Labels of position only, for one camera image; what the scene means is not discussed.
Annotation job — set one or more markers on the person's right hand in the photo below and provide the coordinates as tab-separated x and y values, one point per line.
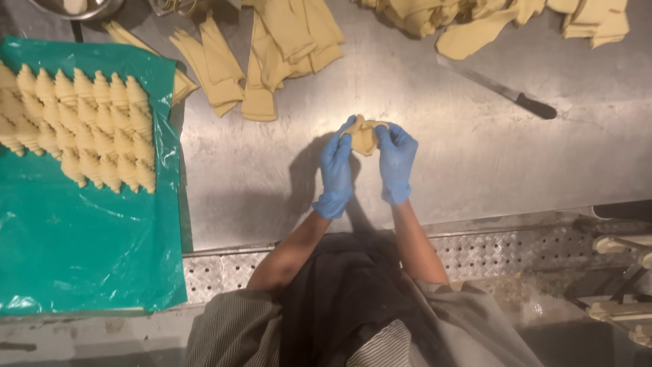
396	165

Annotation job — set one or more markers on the raw dough croissant piece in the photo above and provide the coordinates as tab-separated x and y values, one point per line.
364	137

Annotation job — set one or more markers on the person's black apron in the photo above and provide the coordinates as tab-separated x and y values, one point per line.
346	300

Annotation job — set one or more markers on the person's striped shirt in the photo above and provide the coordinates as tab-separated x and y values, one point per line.
244	331

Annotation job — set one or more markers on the glass container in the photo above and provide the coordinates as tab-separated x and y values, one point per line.
178	6

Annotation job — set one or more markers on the rows of shaped raw croissants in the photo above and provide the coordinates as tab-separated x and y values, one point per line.
76	127

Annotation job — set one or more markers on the person's left fingers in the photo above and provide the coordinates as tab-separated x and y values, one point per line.
347	128

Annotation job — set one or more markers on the rack with dough trays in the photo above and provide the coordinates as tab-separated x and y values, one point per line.
619	285

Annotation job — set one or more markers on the pile of cut dough triangles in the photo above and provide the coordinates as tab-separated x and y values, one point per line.
254	56

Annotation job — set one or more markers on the person's right fingers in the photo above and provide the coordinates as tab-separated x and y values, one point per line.
387	136

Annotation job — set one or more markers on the person's left hand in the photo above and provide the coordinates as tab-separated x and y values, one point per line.
336	173

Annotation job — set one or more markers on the metal bowl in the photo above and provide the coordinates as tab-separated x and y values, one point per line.
76	7

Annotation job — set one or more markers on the heap of dough strips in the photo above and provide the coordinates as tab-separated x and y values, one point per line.
489	20

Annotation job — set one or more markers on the green plastic sheet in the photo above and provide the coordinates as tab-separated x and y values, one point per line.
91	239

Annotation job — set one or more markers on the perforated metal shelf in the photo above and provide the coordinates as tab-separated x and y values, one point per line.
473	255

